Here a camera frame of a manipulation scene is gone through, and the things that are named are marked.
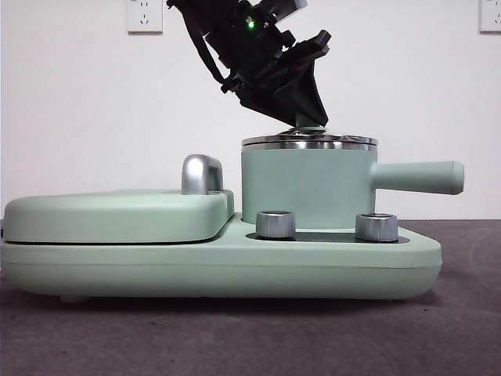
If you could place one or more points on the white wall socket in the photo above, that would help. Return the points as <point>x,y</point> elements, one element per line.
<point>491,15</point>
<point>144,17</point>

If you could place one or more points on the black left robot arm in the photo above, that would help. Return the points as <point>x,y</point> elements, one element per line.
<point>203,6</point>

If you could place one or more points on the silver control knob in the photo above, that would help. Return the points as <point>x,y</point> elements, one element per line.
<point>276,225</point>
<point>375,228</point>

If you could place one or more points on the mint green breakfast machine base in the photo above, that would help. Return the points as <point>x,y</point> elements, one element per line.
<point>117,270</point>

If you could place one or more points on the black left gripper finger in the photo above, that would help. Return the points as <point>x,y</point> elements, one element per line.
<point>311,94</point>
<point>270,103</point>

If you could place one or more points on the glass lid with green knob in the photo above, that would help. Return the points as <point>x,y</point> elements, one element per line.
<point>313,139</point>

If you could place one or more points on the mint green griddle cover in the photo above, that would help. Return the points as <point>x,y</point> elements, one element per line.
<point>109,217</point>

